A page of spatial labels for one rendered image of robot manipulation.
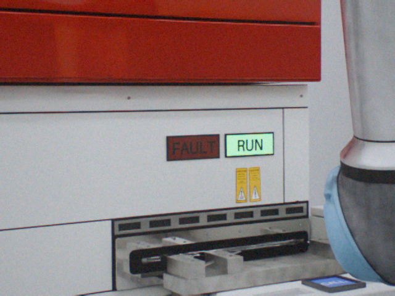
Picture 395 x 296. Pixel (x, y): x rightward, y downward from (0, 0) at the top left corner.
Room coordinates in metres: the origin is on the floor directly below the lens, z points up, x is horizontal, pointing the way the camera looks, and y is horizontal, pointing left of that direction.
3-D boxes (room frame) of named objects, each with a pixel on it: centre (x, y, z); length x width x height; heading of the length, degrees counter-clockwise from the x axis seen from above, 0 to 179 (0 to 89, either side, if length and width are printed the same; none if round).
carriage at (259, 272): (1.52, -0.11, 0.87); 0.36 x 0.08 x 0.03; 120
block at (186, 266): (1.44, 0.02, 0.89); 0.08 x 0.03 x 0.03; 30
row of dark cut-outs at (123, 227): (1.58, -0.03, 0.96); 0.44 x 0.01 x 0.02; 120
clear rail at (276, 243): (1.58, -0.05, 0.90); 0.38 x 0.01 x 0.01; 120
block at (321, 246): (1.60, -0.25, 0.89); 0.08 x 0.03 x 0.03; 30
